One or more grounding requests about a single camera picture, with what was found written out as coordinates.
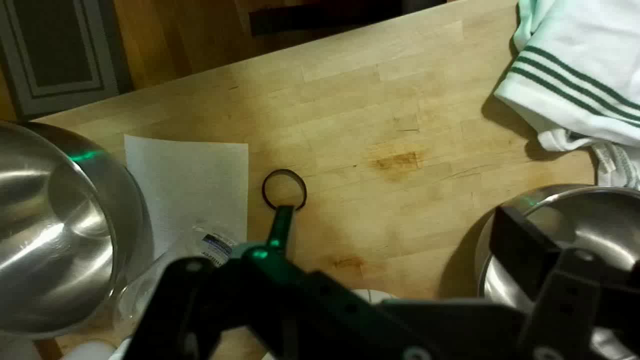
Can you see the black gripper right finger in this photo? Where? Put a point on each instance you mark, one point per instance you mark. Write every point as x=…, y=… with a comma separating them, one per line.
x=572, y=292

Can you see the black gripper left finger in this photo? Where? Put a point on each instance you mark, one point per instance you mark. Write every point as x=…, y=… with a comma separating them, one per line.
x=294, y=314

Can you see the white green striped towel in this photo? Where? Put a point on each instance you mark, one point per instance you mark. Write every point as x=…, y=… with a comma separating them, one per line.
x=577, y=81

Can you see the small silver bowl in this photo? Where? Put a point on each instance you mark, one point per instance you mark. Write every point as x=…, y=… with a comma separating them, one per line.
x=587, y=226

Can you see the large silver mixing bowl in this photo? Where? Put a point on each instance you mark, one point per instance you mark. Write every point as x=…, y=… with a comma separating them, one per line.
x=74, y=230

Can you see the white paper sheet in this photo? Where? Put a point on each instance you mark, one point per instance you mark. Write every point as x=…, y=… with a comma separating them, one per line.
x=191, y=185

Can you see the black ring green handle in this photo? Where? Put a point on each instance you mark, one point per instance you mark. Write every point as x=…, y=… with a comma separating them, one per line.
x=284, y=193

